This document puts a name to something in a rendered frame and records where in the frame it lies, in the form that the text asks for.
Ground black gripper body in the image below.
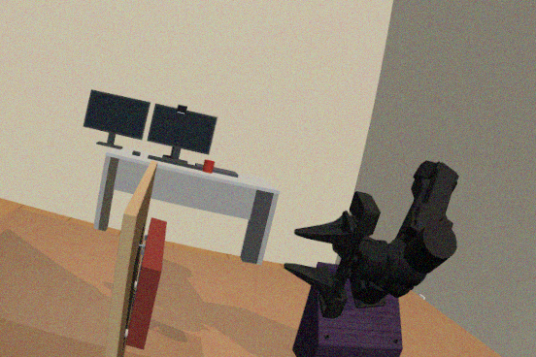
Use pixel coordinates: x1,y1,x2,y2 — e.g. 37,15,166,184
318,191,399,319

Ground dark red picture frame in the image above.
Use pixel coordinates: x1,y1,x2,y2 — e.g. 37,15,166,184
125,218,167,349

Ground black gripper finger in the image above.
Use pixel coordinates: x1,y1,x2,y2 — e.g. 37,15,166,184
284,263,332,301
294,211,353,246

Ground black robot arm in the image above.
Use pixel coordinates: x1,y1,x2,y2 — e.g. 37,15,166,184
350,161,459,308

